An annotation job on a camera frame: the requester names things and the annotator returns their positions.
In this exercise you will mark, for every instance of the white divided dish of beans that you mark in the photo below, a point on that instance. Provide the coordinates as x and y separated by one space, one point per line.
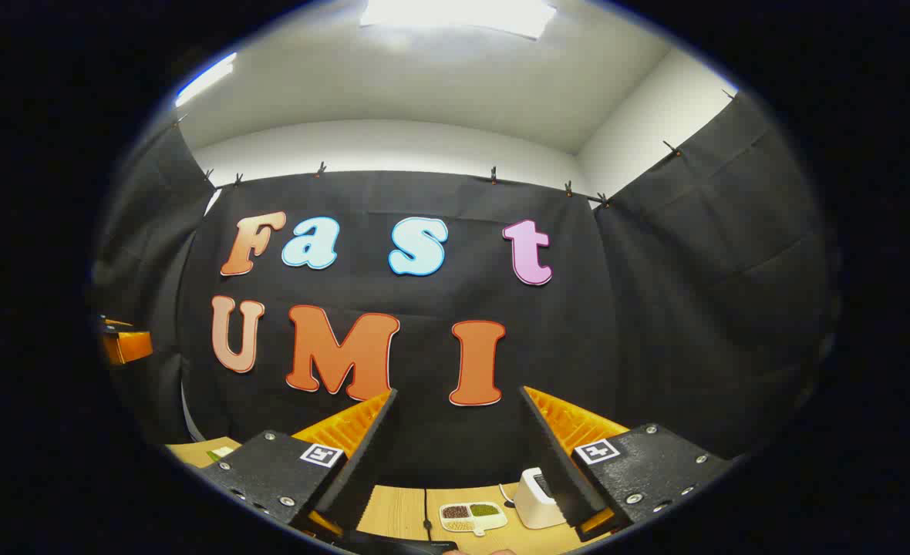
470 516

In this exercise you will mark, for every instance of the sandwich with green filling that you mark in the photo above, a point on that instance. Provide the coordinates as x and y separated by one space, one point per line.
220 453

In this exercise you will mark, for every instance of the white plastic appliance box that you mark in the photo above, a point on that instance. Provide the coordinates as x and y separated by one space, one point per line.
532 505

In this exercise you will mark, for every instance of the narrow ceiling light strip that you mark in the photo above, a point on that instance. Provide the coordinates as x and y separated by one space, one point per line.
204 79

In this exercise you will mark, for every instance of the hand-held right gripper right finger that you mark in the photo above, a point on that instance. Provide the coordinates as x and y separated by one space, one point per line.
555 462

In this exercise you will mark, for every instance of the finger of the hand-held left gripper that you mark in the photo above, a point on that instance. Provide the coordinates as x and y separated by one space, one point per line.
129 345

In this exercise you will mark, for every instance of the rectangular ceiling light panel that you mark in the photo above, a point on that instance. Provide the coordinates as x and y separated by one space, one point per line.
455 15

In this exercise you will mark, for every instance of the row of black cloth clips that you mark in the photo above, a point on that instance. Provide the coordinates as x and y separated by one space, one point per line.
493 176

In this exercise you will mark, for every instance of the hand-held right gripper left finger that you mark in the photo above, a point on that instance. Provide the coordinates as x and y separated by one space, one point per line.
366 455

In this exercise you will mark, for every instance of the black induction cooktop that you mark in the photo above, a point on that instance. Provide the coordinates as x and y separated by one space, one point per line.
393 544

